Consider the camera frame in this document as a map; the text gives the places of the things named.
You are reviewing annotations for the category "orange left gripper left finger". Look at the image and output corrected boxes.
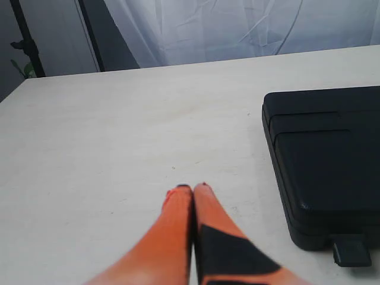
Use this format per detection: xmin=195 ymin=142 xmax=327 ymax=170
xmin=86 ymin=185 xmax=192 ymax=284

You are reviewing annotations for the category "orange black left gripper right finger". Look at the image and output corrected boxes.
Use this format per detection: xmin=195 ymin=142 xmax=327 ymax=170
xmin=194 ymin=183 xmax=308 ymax=284

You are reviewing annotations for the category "black plastic tool case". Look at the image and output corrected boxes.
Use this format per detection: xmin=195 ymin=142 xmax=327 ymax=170
xmin=262 ymin=86 xmax=379 ymax=267

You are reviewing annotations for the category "black stand pole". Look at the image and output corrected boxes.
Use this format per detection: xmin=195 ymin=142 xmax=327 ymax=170
xmin=9 ymin=0 xmax=46 ymax=78

